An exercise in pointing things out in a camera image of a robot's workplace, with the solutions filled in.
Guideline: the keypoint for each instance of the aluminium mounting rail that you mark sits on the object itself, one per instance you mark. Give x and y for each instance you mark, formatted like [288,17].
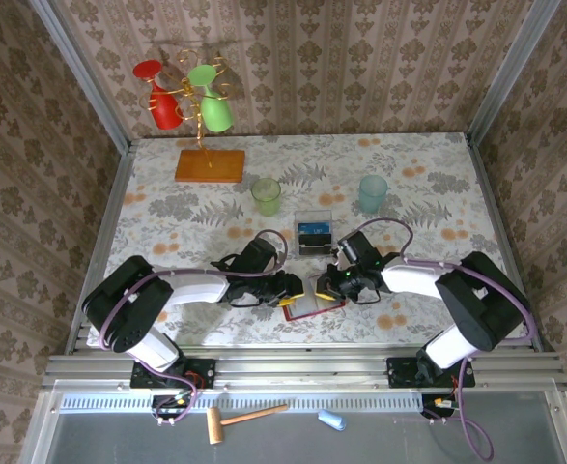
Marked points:
[302,369]

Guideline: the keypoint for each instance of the aluminium frame post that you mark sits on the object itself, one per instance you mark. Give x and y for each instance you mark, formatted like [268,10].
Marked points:
[511,72]
[83,72]

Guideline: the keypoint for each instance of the light blue plastic object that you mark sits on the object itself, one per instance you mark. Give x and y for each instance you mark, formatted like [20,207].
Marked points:
[331,419]

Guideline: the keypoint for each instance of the floral tablecloth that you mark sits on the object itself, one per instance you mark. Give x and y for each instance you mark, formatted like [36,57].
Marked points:
[312,154]

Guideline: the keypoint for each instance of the gold rack with wooden base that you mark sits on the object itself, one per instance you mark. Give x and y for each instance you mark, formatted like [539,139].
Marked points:
[210,166]

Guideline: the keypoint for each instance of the grey metal shelf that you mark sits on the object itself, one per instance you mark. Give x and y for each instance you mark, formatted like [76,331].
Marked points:
[384,444]

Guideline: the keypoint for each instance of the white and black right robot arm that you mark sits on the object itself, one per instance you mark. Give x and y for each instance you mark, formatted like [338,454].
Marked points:
[481,309]

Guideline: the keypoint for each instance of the black credit card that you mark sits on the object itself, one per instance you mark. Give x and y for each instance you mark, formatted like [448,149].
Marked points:
[314,240]

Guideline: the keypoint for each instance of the teal translucent plastic cup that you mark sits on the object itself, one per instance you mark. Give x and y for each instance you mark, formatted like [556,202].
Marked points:
[373,195]

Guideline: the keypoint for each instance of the small wooden mallet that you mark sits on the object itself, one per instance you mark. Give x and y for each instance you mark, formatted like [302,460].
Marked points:
[215,425]

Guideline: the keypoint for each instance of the clear acrylic card box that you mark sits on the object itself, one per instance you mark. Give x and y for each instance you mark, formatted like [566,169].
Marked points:
[314,215]

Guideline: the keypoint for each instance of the red leather card holder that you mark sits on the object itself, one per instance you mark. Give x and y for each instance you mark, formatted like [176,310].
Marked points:
[307,308]

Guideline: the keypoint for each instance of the green plastic wine glass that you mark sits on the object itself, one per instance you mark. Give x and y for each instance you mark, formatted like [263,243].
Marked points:
[218,116]

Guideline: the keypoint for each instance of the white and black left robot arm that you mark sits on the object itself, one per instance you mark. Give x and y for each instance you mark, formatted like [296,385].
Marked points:
[128,309]

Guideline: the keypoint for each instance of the red plastic wine glass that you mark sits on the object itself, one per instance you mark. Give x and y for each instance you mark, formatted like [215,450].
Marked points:
[164,113]

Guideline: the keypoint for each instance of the aluminium table side rail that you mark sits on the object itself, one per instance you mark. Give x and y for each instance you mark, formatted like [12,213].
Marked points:
[489,193]
[102,241]

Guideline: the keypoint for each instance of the green translucent plastic cup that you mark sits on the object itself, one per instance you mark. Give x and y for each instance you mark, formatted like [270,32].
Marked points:
[266,198]

